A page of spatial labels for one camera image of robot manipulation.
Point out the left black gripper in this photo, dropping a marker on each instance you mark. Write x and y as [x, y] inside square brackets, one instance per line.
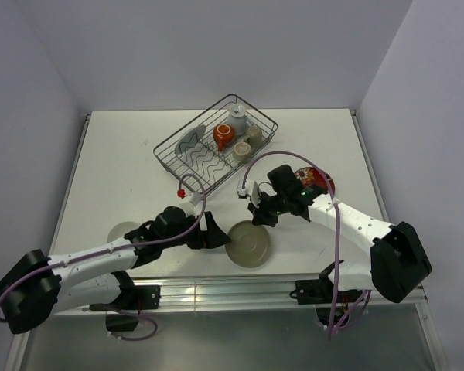
[211, 237]

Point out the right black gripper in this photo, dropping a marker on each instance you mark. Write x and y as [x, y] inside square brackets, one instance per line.
[259, 213]

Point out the red floral plate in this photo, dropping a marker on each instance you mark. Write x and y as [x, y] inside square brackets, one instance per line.
[317, 178]

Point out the grey stoneware saucer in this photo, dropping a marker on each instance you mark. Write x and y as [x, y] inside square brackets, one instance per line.
[249, 246]

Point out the small brown speckled cup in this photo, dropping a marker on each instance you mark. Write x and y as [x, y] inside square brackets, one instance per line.
[241, 151]

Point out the small grey espresso cup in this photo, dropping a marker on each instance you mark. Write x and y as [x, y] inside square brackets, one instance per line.
[253, 136]

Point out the orange black patterned cup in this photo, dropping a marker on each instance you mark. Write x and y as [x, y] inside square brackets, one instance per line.
[223, 135]

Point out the white ceramic bowl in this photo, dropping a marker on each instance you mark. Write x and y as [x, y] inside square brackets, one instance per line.
[119, 230]

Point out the light blue ceramic mug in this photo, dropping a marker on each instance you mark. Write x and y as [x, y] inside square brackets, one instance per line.
[237, 119]

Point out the light blue saucer plate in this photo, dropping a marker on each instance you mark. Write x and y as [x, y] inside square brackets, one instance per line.
[189, 139]

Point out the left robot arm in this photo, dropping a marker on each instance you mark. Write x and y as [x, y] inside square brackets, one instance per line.
[39, 285]

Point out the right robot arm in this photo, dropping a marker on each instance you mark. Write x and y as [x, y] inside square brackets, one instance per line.
[395, 260]

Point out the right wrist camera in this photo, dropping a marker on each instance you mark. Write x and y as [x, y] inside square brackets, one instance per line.
[248, 189]

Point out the aluminium extrusion rail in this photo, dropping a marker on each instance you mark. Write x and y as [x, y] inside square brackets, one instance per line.
[234, 293]

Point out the dark wire dish rack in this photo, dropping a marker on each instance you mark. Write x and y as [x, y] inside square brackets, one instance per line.
[212, 168]

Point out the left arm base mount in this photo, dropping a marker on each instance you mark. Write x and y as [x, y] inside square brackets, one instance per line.
[127, 312]

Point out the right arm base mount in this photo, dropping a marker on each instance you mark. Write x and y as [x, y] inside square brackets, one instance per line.
[320, 292]

